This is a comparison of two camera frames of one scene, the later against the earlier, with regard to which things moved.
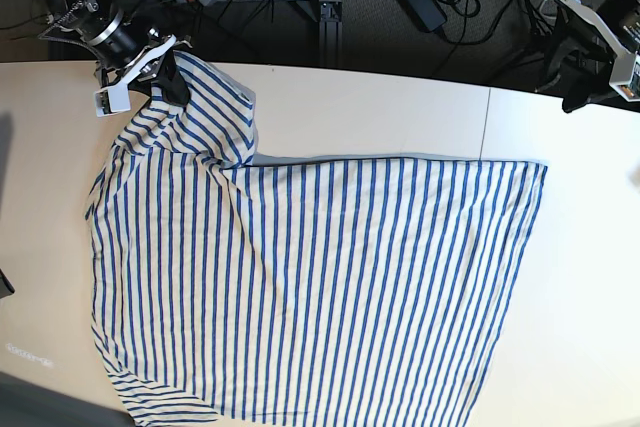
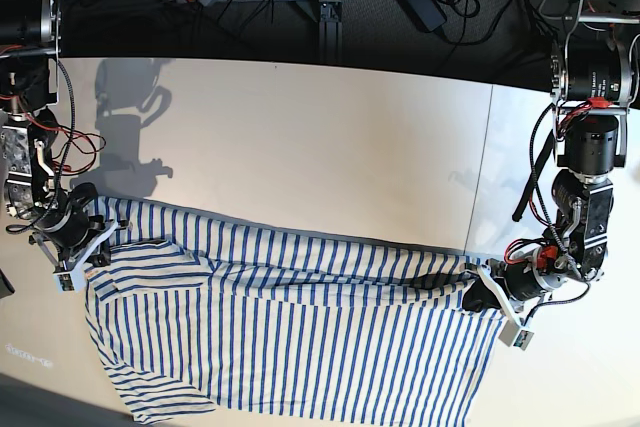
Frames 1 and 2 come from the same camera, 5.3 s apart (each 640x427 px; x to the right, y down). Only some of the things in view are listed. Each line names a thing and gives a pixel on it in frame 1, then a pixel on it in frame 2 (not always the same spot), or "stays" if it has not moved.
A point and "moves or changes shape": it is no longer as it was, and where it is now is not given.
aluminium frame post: (330, 33) stays
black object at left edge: (6, 288) stays
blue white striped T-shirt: (309, 292) moves or changes shape
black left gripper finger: (578, 84) → (479, 297)
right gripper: (114, 82) → (71, 230)
